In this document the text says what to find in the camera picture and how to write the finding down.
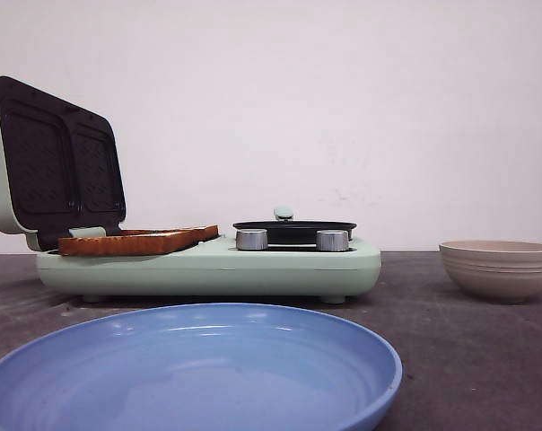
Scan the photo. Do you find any white bread slice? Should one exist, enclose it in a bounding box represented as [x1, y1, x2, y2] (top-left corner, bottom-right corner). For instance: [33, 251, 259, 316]
[58, 232, 198, 257]
[120, 224, 219, 247]

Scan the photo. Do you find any mint green sandwich maker lid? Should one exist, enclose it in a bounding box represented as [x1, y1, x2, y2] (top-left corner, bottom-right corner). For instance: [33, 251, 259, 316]
[0, 76, 126, 251]

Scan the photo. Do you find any beige ribbed bowl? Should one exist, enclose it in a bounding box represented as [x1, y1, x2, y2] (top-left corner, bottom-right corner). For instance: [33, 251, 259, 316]
[439, 240, 542, 303]

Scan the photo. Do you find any mint green breakfast maker base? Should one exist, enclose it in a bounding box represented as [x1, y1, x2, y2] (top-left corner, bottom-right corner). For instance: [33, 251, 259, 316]
[36, 237, 381, 303]

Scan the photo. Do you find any black round frying pan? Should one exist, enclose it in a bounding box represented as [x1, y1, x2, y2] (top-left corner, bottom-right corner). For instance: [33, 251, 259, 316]
[232, 207, 357, 245]

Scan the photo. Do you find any left silver control knob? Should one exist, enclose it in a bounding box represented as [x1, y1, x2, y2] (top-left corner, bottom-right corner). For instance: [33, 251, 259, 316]
[235, 229, 268, 251]

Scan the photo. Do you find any silver control knob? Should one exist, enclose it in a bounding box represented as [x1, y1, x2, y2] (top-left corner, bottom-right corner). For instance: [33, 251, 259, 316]
[316, 230, 349, 252]
[235, 229, 268, 251]

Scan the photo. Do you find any right silver control knob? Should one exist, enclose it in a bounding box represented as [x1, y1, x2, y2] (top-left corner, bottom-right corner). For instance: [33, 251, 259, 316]
[316, 230, 349, 252]

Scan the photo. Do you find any blue round plate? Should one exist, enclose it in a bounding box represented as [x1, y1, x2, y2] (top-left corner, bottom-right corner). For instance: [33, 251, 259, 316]
[0, 303, 403, 430]

